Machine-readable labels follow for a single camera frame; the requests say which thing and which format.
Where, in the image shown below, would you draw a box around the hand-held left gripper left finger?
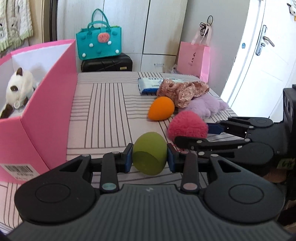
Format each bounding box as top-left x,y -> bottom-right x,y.
58,143 -> 134,194

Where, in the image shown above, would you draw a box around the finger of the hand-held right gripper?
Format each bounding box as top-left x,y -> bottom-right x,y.
174,136 -> 253,156
207,116 -> 274,139

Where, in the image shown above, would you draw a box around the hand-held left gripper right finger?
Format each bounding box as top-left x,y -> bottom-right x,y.
167,143 -> 241,194

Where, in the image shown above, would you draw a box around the pink fluffy pompom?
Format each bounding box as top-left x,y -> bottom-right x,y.
168,111 -> 208,142

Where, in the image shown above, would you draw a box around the green makeup sponge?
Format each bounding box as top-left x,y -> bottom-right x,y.
132,132 -> 168,175

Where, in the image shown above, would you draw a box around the purple plush paw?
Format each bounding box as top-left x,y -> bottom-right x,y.
184,94 -> 229,120

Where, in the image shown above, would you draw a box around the orange makeup sponge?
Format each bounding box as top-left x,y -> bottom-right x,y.
148,97 -> 175,121

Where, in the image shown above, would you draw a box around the floral fabric scrunchie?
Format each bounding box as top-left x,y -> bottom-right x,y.
157,79 -> 210,109

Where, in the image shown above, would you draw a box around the blue wet wipes pack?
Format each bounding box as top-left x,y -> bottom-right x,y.
137,77 -> 166,96

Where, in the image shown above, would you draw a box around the pink cardboard box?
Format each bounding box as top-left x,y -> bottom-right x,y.
0,39 -> 78,184

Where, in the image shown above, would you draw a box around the white plush cat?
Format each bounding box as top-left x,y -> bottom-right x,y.
0,67 -> 38,119

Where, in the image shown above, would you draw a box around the striped tablecloth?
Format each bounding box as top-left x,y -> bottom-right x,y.
0,71 -> 238,232

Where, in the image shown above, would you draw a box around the white door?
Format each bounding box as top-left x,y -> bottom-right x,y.
220,0 -> 296,121

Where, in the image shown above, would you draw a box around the pink paper bag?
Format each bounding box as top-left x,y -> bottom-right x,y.
176,23 -> 213,83

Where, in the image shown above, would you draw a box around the clear plastic bag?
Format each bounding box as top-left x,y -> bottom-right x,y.
165,64 -> 178,75

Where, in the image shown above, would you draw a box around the black suitcase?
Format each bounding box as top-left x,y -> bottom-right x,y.
81,53 -> 133,73

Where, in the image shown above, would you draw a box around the teal felt handbag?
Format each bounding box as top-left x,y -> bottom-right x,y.
76,9 -> 122,61

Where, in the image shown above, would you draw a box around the white wardrobe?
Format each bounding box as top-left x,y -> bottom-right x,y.
49,0 -> 189,73

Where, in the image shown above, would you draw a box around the white fleece pajama jacket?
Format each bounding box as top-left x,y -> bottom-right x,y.
0,0 -> 34,52

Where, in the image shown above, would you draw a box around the black hair ties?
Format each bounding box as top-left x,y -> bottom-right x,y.
199,15 -> 213,36

